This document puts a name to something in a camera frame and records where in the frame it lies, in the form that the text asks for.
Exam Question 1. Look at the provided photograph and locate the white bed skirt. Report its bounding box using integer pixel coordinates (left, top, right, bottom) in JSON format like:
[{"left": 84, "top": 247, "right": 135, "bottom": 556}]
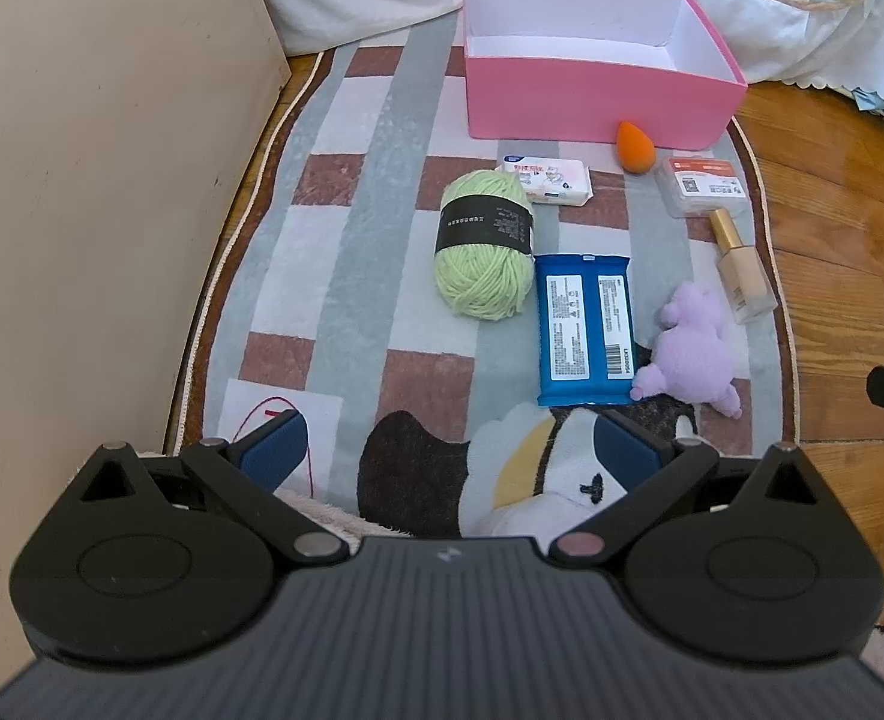
[{"left": 264, "top": 0, "right": 884, "bottom": 99}]

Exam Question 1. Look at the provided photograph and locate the clear floss pick box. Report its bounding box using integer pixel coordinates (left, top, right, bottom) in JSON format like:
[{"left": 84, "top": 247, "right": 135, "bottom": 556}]
[{"left": 655, "top": 156, "right": 750, "bottom": 218}]

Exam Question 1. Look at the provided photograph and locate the white tissue pack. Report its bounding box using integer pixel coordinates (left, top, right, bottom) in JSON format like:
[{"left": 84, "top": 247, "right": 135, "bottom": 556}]
[{"left": 497, "top": 154, "right": 593, "bottom": 206}]

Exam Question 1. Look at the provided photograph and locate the foundation bottle gold cap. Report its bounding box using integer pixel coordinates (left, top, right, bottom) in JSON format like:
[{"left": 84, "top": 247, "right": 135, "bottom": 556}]
[{"left": 709, "top": 208, "right": 777, "bottom": 325}]

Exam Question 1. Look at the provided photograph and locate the red string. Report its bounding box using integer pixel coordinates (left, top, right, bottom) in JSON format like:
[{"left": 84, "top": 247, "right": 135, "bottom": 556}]
[{"left": 228, "top": 393, "right": 318, "bottom": 501}]

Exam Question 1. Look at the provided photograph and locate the checkered cartoon rug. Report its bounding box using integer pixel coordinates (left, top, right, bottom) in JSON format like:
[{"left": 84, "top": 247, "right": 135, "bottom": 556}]
[{"left": 178, "top": 2, "right": 792, "bottom": 541}]

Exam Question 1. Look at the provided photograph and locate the green yarn ball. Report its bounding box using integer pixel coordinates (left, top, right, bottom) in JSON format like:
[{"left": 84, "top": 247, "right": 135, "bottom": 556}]
[{"left": 433, "top": 169, "right": 535, "bottom": 322}]

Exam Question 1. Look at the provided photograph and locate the beige wooden cabinet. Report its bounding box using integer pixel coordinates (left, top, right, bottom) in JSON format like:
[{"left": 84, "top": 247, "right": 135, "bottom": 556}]
[{"left": 0, "top": 0, "right": 287, "bottom": 684}]

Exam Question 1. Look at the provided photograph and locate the blue wet wipes pack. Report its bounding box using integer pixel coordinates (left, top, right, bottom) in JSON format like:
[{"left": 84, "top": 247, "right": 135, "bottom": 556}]
[{"left": 535, "top": 254, "right": 636, "bottom": 408}]

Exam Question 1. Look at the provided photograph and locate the pink cardboard box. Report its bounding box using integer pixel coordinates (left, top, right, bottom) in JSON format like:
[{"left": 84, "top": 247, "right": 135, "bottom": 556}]
[{"left": 463, "top": 0, "right": 748, "bottom": 149}]

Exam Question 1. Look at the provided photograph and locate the purple plush toy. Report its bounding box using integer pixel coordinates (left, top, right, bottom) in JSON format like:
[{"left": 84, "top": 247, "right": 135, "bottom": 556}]
[{"left": 629, "top": 281, "right": 741, "bottom": 419}]

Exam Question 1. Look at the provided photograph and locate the orange makeup sponge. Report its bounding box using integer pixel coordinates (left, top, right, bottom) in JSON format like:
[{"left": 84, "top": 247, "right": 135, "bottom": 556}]
[{"left": 616, "top": 122, "right": 657, "bottom": 174}]

